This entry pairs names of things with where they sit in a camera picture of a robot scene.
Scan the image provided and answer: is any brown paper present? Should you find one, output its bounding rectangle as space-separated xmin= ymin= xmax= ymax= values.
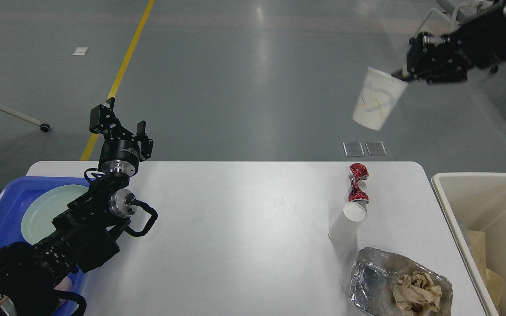
xmin=391 ymin=271 xmax=442 ymax=316

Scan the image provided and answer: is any brown paper bag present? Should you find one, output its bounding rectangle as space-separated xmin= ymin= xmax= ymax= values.
xmin=466 ymin=230 xmax=503 ymax=305

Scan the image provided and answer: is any silver foil tray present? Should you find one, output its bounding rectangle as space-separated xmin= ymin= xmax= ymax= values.
xmin=349 ymin=247 xmax=452 ymax=316

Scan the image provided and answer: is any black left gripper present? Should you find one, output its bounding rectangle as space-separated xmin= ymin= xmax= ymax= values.
xmin=89 ymin=97 xmax=153 ymax=177

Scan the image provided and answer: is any small beige cup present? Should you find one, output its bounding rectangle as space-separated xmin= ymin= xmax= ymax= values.
xmin=328 ymin=201 xmax=367 ymax=245

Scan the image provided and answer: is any light green plate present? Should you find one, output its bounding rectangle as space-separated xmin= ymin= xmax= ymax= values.
xmin=21 ymin=184 xmax=88 ymax=245

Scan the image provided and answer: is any grey office chair right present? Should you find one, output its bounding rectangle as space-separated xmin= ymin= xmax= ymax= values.
xmin=408 ymin=0 xmax=506 ymax=75

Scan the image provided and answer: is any blue plastic tray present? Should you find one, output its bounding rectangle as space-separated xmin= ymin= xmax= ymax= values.
xmin=0 ymin=176 xmax=90 ymax=316

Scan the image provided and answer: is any floor outlet plate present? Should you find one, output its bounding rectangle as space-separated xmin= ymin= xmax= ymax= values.
xmin=343 ymin=141 xmax=365 ymax=157
xmin=365 ymin=141 xmax=388 ymax=156

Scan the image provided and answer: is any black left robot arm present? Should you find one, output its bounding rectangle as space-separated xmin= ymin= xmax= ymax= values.
xmin=0 ymin=97 xmax=157 ymax=316

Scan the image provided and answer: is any crushed red can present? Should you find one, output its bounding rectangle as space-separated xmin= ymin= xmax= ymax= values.
xmin=349 ymin=163 xmax=369 ymax=205

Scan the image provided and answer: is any beige plastic bin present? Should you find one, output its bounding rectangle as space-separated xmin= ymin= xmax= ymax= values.
xmin=430 ymin=172 xmax=506 ymax=316

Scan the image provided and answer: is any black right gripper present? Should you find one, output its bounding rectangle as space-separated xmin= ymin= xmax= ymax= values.
xmin=391 ymin=4 xmax=506 ymax=84

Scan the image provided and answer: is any white paper bowl cup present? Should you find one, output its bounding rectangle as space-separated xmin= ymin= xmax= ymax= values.
xmin=352 ymin=67 xmax=409 ymax=131

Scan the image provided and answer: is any right floor outlet plate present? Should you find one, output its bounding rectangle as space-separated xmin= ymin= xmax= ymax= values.
xmin=365 ymin=141 xmax=388 ymax=156

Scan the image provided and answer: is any left floor outlet plate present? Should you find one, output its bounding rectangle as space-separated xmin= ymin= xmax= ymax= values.
xmin=343 ymin=141 xmax=365 ymax=157

